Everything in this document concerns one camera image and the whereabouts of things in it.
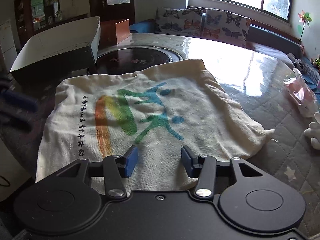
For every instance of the grey quilted star tablecloth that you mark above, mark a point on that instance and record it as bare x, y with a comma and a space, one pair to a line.
275, 135

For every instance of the cream canvas shopping bag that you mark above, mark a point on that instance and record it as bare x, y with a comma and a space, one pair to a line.
75, 135

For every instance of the butterfly print cushion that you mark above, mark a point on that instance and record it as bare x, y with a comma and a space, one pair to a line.
177, 21
225, 25

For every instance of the white cardboard box tray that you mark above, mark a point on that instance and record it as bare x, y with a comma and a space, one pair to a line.
62, 40

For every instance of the brown door with glass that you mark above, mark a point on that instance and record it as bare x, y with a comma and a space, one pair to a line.
96, 5

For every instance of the round black hotplate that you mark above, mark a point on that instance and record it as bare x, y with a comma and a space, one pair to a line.
140, 57

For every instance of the white fridge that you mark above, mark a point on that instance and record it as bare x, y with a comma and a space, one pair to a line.
7, 42

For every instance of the wooden side table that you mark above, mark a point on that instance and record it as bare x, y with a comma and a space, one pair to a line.
75, 17

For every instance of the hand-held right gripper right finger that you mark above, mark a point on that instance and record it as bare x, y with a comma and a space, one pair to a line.
186, 158

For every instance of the blue towel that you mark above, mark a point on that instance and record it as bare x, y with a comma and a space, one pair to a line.
142, 27

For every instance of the blue sofa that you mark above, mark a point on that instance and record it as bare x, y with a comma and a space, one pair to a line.
270, 36

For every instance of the colourful pinwheel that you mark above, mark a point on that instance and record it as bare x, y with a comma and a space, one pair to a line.
305, 18

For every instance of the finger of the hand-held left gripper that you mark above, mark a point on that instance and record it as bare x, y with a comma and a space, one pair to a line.
21, 101
15, 120

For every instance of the wooden shelf cabinet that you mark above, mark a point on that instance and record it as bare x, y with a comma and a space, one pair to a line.
22, 17

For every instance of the panda plush toy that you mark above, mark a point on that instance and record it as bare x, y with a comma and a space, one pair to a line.
298, 63

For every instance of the pink plastic bag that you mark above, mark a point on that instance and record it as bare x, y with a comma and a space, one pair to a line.
300, 92

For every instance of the brown bear plush toy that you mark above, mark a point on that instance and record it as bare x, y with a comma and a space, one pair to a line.
316, 61

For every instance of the white plush toy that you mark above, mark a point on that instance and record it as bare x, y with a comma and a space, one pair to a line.
315, 132

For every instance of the brown box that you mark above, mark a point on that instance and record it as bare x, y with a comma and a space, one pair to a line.
112, 32

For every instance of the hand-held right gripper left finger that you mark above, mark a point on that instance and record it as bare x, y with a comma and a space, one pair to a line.
131, 161

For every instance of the pink plush toy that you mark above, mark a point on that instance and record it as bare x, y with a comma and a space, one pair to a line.
301, 49

